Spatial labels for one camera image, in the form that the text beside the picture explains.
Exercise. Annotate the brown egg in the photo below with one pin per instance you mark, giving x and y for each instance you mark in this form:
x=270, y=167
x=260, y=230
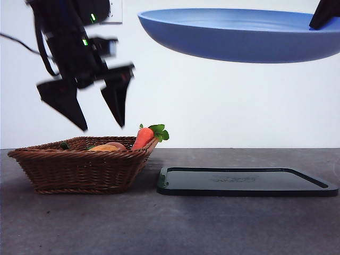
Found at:
x=121, y=146

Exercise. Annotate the dark green vegetable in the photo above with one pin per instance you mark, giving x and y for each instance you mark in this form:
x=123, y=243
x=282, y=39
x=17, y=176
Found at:
x=64, y=145

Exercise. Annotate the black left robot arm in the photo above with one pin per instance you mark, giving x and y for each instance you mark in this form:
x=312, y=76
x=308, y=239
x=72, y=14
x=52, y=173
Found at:
x=66, y=40

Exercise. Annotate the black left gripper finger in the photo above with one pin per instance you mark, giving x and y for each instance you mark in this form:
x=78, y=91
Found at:
x=63, y=103
x=117, y=95

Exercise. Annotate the blue round plate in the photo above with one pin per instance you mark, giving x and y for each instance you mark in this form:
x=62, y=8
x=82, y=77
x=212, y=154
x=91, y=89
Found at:
x=225, y=40

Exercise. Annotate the dark green rectangular tray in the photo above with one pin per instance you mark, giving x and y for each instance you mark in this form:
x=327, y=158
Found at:
x=239, y=190

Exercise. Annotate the orange-yellow corn cob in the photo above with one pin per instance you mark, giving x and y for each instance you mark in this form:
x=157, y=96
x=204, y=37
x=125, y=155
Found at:
x=102, y=148

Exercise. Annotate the orange carrot with green leaves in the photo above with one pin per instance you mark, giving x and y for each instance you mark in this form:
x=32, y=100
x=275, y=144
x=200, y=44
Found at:
x=143, y=136

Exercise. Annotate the brown woven wicker basket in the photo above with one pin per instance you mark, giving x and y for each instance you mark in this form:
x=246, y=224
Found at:
x=79, y=172

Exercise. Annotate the white wall socket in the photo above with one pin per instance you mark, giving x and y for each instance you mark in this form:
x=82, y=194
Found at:
x=117, y=10

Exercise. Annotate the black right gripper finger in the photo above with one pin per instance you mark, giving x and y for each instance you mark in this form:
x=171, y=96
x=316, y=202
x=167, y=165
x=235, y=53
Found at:
x=328, y=12

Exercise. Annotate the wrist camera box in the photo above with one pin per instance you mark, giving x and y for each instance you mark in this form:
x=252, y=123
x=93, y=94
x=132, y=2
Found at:
x=106, y=46

